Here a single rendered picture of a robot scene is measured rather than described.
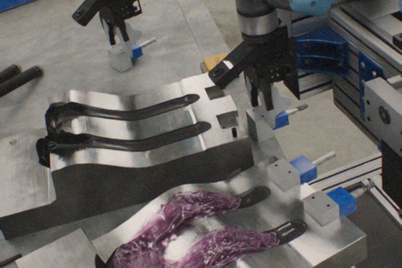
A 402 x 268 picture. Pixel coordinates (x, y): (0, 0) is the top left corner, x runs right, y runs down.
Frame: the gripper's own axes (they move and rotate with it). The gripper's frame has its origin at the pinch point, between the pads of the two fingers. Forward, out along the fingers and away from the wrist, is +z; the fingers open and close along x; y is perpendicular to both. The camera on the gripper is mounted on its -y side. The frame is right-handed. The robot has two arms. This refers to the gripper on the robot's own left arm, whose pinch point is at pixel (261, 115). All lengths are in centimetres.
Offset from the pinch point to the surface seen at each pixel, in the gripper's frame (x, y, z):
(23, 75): 50, -44, 0
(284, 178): -23.8, -6.1, -3.6
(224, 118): -0.7, -8.2, -3.2
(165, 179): -7.9, -24.0, 0.3
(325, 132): 84, 57, 85
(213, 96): 9.8, -6.5, -1.7
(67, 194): -5.2, -42.2, -2.5
